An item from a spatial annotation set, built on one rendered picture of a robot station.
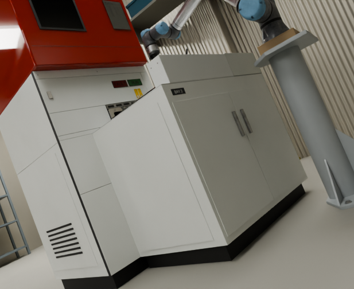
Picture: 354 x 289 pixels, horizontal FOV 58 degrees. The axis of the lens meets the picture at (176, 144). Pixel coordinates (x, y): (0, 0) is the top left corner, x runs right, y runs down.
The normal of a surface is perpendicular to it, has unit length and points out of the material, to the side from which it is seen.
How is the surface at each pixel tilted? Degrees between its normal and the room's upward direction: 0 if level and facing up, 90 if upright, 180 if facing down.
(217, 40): 90
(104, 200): 90
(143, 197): 90
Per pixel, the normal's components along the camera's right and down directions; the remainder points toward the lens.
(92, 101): 0.66, -0.32
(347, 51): -0.54, 0.16
